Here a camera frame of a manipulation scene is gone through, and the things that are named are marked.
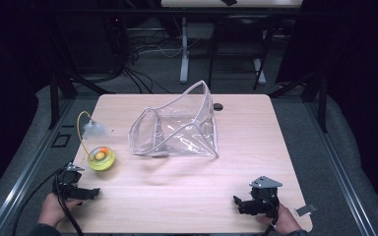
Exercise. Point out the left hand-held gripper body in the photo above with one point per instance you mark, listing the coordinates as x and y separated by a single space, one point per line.
68 179

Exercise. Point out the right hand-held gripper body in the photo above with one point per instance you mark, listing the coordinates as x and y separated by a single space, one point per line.
264 193

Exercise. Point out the person's right hand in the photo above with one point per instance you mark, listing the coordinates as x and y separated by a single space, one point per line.
283 221

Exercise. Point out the person's left hand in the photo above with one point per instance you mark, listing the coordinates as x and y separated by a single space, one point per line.
53 209

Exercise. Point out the yellow tumbler feather cat toy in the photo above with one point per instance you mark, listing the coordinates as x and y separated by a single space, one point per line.
101 158

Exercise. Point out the black metal stand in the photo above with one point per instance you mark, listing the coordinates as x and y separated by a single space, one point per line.
311 91
59 88

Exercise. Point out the clear plastic zipper bag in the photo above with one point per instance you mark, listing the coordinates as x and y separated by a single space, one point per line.
177 128

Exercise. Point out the white desk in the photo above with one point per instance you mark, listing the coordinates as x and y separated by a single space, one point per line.
190 32

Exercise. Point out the aluminium frame rail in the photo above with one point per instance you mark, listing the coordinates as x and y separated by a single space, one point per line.
341 170
23 177

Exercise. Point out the black metal stool frame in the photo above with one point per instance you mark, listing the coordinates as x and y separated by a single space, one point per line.
236 49

